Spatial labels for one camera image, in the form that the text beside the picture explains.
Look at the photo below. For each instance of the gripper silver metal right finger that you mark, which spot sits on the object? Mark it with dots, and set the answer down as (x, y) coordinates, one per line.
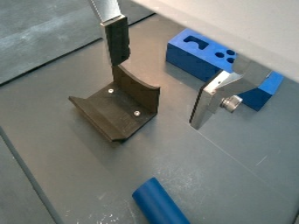
(219, 93)

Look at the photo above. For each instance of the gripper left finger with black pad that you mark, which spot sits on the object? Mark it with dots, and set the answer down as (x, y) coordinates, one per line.
(113, 25)

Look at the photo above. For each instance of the blue cylinder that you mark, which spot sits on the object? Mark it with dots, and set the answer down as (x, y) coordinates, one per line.
(156, 204)

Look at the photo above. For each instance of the blue shape sorting block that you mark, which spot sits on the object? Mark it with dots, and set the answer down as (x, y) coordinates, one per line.
(201, 57)

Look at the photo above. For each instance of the black curved cradle stand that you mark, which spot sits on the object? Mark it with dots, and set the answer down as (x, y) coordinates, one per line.
(120, 107)

